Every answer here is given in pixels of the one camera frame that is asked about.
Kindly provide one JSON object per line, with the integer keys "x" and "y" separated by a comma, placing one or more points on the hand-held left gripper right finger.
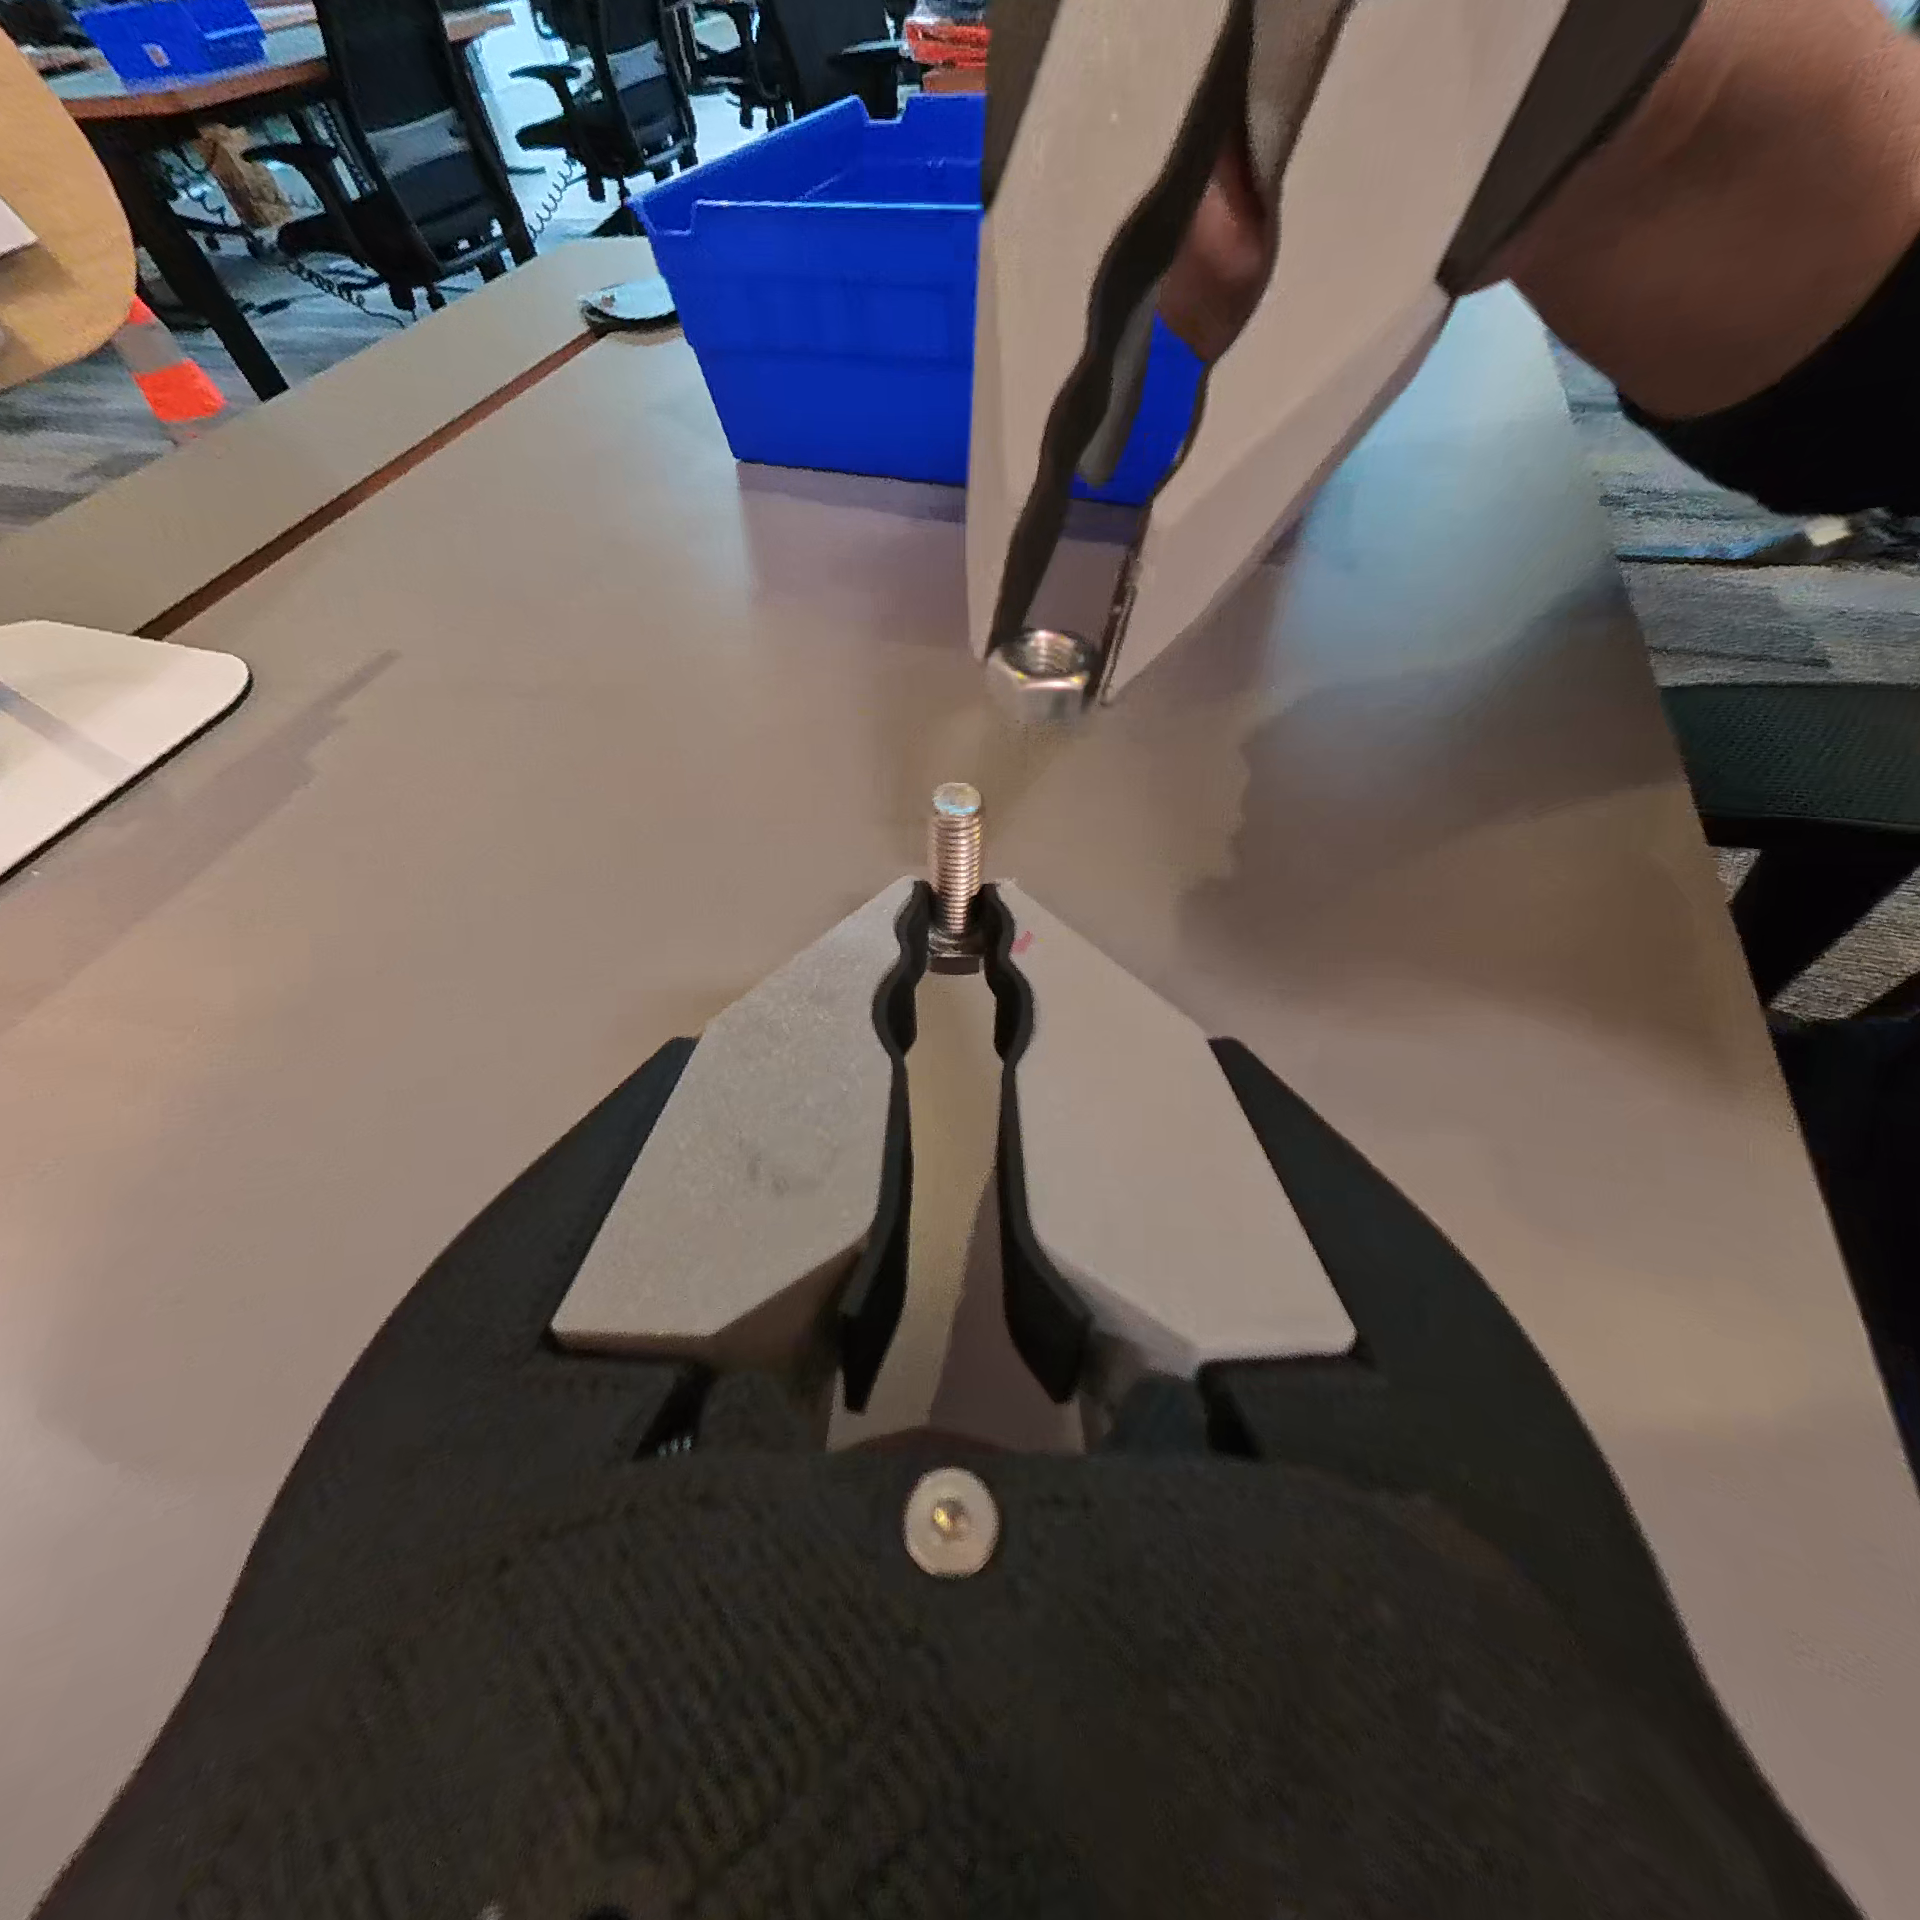
{"x": 1170, "y": 1201}

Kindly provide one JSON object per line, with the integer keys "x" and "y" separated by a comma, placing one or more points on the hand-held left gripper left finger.
{"x": 751, "y": 1184}

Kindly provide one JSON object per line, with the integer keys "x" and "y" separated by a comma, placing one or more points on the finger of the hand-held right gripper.
{"x": 1079, "y": 149}
{"x": 1348, "y": 300}

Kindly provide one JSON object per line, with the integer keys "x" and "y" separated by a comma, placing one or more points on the blue plastic bin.
{"x": 825, "y": 329}

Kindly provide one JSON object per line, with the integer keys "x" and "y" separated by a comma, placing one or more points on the steel hex bolt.
{"x": 956, "y": 856}

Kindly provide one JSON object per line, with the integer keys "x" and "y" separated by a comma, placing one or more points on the steel hex nut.
{"x": 1035, "y": 683}

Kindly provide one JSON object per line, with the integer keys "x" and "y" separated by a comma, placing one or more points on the person's right forearm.
{"x": 1829, "y": 406}

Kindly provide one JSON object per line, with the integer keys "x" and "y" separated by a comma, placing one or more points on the person's right hand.
{"x": 1770, "y": 196}

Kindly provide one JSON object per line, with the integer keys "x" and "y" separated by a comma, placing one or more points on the black office chair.
{"x": 420, "y": 166}
{"x": 810, "y": 45}
{"x": 629, "y": 89}

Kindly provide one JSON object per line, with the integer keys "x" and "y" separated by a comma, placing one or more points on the wooden-top desk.
{"x": 300, "y": 61}

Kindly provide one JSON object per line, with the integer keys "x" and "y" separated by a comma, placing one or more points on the white desk stand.
{"x": 120, "y": 705}

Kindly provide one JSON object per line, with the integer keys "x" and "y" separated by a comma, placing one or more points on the small blue storage bin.
{"x": 171, "y": 38}

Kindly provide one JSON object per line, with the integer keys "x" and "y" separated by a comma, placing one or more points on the orange traffic cone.
{"x": 171, "y": 382}

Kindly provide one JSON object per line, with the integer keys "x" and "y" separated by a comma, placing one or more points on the wooden board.
{"x": 60, "y": 225}

